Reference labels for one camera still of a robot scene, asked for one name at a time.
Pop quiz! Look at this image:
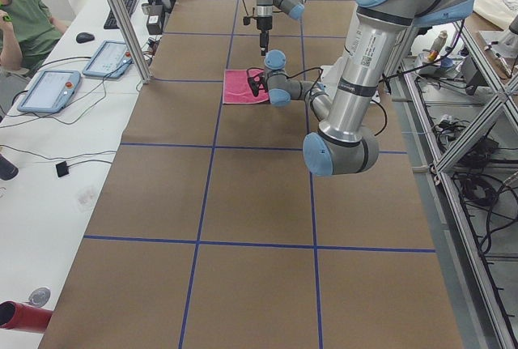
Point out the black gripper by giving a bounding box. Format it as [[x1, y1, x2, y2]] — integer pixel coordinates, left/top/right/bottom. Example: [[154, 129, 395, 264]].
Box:
[[256, 16, 273, 56], [248, 75, 268, 96]]

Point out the pink towel with grey hem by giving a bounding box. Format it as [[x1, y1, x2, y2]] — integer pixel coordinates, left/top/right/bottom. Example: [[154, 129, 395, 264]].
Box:
[[223, 67, 269, 104]]

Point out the black power adapter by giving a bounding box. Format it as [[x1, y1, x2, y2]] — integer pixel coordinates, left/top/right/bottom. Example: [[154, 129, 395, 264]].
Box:
[[146, 5, 165, 36]]

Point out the black keyboard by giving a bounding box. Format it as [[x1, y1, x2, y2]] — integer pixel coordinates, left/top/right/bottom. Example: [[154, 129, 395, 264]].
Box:
[[103, 0, 140, 30]]

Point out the far teach pendant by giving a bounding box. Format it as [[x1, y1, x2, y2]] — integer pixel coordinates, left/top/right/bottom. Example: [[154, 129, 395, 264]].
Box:
[[82, 40, 133, 79]]

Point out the teach pendant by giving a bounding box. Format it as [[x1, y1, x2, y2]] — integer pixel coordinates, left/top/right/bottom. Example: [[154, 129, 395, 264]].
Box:
[[82, 40, 133, 79], [17, 70, 81, 113]]

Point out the black computer mouse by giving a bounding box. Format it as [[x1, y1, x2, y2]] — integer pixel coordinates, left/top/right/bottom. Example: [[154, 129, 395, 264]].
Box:
[[75, 32, 95, 44]]

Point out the near teach pendant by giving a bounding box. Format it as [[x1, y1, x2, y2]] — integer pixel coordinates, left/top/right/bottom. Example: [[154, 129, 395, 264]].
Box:
[[17, 70, 81, 113]]

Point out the small black square device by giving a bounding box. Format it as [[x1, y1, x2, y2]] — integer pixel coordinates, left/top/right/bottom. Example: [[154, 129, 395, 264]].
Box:
[[55, 160, 70, 178]]

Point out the person in green shirt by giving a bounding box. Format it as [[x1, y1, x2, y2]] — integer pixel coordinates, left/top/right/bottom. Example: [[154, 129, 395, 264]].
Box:
[[1, 0, 68, 76]]

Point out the red cylinder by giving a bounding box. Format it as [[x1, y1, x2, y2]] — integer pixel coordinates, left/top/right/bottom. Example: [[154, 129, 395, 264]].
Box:
[[1, 301, 53, 334]]

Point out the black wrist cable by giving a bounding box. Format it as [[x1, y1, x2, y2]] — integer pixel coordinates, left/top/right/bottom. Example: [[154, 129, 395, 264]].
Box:
[[240, 0, 260, 27], [245, 66, 385, 138]]

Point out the aluminium frame post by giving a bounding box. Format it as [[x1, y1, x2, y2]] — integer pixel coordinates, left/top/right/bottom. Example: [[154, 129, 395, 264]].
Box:
[[107, 0, 151, 84]]

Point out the aluminium frame structure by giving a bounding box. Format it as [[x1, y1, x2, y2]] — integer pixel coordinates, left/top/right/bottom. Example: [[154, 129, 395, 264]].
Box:
[[387, 19, 517, 348]]

